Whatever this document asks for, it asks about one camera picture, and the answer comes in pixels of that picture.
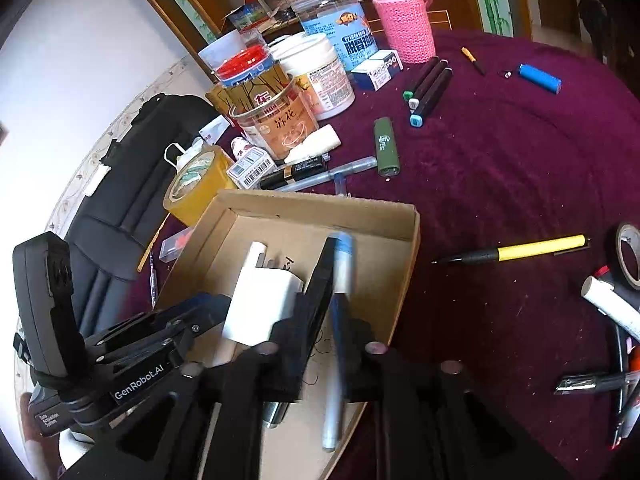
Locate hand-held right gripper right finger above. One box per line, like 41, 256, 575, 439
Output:
344, 317, 571, 480

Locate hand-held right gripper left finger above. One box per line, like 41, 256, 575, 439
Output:
60, 237, 341, 480

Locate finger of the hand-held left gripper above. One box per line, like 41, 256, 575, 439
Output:
84, 292, 232, 377

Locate shallow cardboard box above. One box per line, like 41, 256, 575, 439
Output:
152, 189, 421, 480

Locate white power adapter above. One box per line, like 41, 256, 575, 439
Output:
222, 266, 306, 348

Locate blue and silver pen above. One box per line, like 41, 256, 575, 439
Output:
320, 231, 356, 453

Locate yellow and black pen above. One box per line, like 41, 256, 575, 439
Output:
431, 234, 591, 266

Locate thin clear pen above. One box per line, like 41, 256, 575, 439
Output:
148, 247, 158, 311

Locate clear plastic case orange contents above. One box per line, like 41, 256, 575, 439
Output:
160, 227, 193, 263

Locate white cylindrical tube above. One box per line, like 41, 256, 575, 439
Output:
214, 241, 269, 368

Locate silver metal cylinder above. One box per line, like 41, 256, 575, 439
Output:
262, 400, 291, 429

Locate yellow tape roll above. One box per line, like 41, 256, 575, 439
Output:
162, 147, 236, 226

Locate black lipstick tube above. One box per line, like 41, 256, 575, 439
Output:
257, 156, 328, 191

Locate clear pen with blue clip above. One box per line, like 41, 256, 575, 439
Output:
272, 156, 378, 196

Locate black chair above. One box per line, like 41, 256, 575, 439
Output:
65, 94, 221, 341

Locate small white barcode box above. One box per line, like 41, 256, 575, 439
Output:
226, 152, 277, 191

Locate white squeeze tube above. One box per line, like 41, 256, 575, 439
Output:
285, 125, 342, 163

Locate green lighter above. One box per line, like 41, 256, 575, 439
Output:
373, 117, 401, 178

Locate clear jar orange label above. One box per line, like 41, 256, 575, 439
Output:
229, 74, 321, 161

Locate white face mask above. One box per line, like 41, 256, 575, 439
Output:
165, 115, 231, 171

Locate white plastic jar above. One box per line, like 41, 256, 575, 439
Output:
270, 34, 356, 121

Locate small blue white box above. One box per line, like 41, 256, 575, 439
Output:
351, 50, 405, 92

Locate black marker blue cap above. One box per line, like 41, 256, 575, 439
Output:
410, 67, 455, 128

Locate black marker white cap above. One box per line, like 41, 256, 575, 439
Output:
407, 60, 449, 111

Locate black marker green cap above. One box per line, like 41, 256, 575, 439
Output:
403, 56, 441, 101

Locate red-lidded jar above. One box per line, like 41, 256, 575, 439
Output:
215, 44, 281, 88

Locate clear plastic container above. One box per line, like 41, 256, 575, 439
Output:
197, 29, 271, 76

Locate clear jar blue label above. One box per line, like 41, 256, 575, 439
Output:
290, 0, 380, 73

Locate small orange black pen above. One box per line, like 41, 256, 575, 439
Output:
461, 46, 487, 77

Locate bottle in pink knit sleeve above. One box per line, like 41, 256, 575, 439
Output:
369, 0, 437, 64

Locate colourful card box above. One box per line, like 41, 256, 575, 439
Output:
220, 2, 273, 31

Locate black tape roll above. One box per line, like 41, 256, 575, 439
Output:
614, 221, 640, 291

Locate blue lighter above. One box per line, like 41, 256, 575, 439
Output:
518, 64, 562, 95

